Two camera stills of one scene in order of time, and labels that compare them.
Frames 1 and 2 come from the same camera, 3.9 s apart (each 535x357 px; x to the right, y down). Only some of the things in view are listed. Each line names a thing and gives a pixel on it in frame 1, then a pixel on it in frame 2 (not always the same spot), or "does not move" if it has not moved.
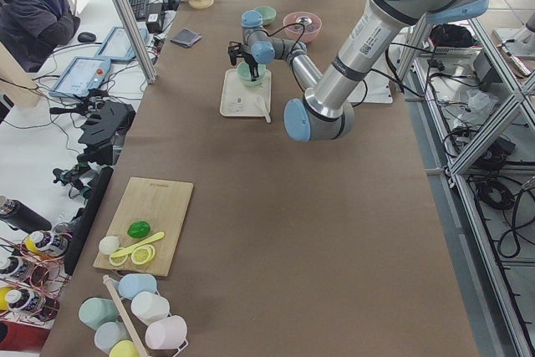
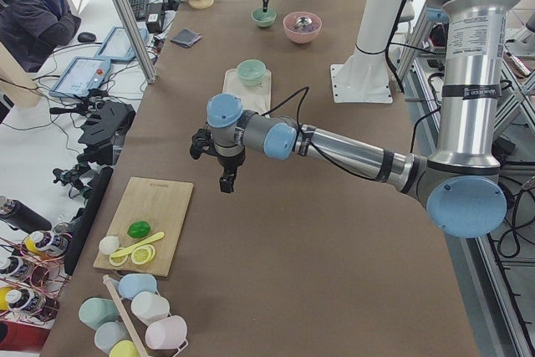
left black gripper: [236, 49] to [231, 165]
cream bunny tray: [239, 99] does not move
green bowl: [243, 72] does not move
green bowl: [268, 14] does not move
